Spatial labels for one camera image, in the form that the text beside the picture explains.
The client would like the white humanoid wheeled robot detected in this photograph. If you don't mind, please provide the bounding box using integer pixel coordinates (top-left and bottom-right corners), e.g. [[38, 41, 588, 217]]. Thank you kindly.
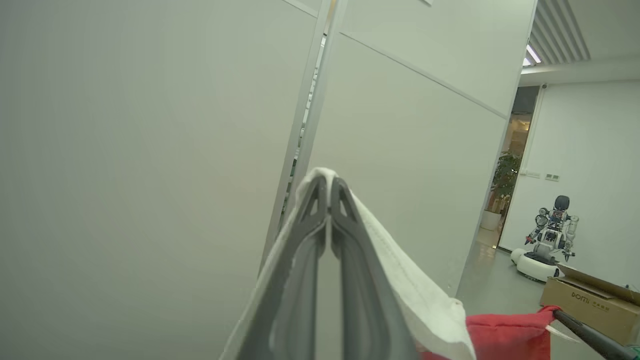
[[510, 195, 581, 283]]

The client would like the brown cardboard box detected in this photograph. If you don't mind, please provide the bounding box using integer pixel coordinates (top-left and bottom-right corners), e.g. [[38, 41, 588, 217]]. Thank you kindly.
[[540, 264, 640, 347]]

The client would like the grey metal partition post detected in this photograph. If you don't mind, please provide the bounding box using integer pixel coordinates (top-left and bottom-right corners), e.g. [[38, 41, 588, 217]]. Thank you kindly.
[[259, 0, 348, 273]]

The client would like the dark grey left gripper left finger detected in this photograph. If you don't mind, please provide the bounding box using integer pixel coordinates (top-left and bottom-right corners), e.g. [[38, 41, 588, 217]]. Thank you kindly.
[[235, 175, 330, 360]]

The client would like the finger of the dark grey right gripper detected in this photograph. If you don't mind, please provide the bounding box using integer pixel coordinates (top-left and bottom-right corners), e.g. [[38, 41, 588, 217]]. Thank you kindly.
[[552, 310, 640, 360]]

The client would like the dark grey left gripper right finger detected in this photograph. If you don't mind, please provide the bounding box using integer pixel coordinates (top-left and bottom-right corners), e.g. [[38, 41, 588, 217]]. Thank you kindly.
[[330, 177, 421, 360]]

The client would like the green potted plant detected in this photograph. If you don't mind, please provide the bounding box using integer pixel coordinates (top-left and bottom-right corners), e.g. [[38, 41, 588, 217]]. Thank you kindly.
[[481, 151, 523, 232]]

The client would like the red and white jersey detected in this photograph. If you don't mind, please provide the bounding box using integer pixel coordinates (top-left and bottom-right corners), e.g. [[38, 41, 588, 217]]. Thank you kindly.
[[220, 167, 583, 360]]

